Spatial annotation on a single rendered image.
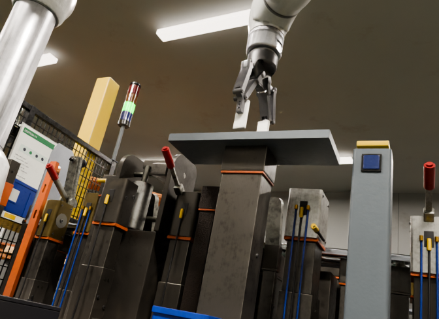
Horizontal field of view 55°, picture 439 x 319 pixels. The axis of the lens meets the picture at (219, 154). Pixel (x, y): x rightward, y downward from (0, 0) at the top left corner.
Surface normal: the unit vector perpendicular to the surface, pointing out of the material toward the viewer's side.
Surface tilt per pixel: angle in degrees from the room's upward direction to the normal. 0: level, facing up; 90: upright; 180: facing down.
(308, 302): 90
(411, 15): 180
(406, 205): 90
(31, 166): 90
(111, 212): 90
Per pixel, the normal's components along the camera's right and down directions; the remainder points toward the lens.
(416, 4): -0.18, 0.91
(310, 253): -0.39, -0.42
